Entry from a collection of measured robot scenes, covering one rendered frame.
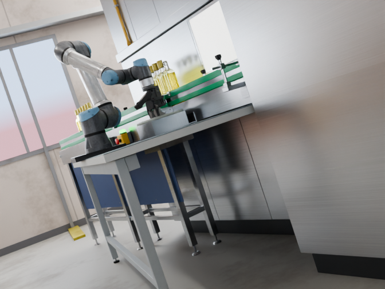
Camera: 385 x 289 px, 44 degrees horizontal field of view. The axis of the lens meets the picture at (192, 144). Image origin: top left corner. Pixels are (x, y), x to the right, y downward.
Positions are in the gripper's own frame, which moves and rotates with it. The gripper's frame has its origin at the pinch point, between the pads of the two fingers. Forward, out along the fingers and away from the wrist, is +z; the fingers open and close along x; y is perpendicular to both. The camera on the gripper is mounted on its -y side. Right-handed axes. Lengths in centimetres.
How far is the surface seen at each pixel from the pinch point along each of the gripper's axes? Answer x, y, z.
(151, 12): 33, 42, -68
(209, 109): -20.2, 20.5, 1.1
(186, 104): -1.8, 20.7, -5.4
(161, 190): 43, 14, 39
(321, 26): -114, 3, -12
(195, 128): -59, -19, 7
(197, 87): -13.4, 22.7, -11.9
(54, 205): 343, 39, 48
